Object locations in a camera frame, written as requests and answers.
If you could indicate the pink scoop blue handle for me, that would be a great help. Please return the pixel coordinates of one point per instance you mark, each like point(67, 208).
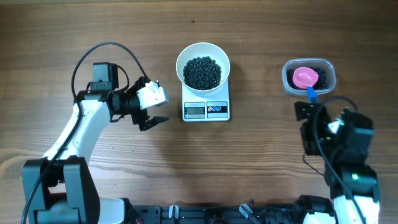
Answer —
point(305, 78)

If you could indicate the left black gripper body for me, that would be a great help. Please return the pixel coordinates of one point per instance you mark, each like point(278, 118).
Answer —
point(132, 103)

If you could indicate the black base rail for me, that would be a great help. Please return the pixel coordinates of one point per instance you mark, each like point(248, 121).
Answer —
point(236, 214)

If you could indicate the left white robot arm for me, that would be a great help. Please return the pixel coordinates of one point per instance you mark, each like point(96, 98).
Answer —
point(59, 187)

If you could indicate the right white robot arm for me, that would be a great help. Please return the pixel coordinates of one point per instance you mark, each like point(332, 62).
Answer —
point(343, 145)

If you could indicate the white paper bowl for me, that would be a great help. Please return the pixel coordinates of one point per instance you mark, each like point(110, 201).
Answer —
point(203, 49)

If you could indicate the white digital kitchen scale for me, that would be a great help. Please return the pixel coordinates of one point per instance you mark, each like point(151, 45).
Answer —
point(204, 108)

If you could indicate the black beans in bowl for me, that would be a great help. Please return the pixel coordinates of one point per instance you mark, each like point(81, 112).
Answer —
point(202, 73)

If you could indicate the clear plastic bean container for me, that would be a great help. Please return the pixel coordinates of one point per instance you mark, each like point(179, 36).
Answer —
point(329, 78)

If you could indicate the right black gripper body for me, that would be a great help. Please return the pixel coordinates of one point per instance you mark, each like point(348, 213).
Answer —
point(327, 140)

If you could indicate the black beans in container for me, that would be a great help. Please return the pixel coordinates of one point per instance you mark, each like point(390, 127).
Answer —
point(320, 85)

